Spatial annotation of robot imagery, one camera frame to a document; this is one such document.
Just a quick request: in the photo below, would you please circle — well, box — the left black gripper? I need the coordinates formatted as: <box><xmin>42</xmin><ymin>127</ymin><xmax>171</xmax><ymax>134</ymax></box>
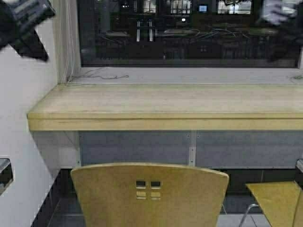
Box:
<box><xmin>0</xmin><ymin>0</ymin><xmax>55</xmax><ymax>62</ymax></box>

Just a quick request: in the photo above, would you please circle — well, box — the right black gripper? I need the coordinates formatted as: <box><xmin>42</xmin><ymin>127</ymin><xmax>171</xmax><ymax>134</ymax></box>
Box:
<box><xmin>255</xmin><ymin>0</ymin><xmax>303</xmax><ymax>62</ymax></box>

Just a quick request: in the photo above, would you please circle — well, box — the yellow wooden chair with cutouts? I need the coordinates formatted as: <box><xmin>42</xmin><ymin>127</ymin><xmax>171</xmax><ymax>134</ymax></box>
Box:
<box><xmin>71</xmin><ymin>163</ymin><xmax>229</xmax><ymax>227</ymax></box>

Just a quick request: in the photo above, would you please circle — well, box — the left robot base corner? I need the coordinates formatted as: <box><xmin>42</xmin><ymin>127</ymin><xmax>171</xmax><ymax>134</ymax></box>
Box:
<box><xmin>0</xmin><ymin>158</ymin><xmax>14</xmax><ymax>195</ymax></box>

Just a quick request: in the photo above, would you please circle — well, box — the dark glass window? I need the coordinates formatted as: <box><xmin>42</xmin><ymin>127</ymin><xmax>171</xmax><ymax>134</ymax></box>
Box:
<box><xmin>77</xmin><ymin>0</ymin><xmax>303</xmax><ymax>69</ymax></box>

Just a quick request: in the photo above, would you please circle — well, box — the long wooden counter table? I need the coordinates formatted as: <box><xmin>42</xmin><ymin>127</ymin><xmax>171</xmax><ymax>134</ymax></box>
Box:
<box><xmin>27</xmin><ymin>84</ymin><xmax>303</xmax><ymax>131</ymax></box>

